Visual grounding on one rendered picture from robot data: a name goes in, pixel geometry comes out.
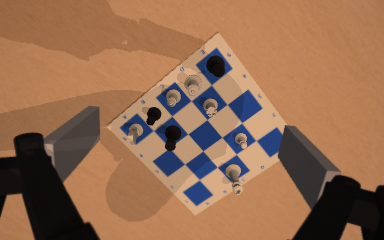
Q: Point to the white pawn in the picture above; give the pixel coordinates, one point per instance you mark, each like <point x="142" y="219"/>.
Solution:
<point x="241" y="138"/>

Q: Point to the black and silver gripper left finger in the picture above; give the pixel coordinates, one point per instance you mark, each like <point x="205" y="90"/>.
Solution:
<point x="50" y="209"/>

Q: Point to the blue and tan chessboard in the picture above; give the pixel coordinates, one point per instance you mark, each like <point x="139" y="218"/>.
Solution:
<point x="195" y="170"/>

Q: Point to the white chess rook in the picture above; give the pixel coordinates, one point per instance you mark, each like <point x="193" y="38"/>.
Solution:
<point x="210" y="105"/>

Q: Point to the white knight chess piece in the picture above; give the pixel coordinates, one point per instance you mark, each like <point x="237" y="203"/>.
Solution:
<point x="135" y="130"/>

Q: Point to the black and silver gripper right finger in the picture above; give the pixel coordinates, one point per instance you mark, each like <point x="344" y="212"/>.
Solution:
<point x="340" y="199"/>

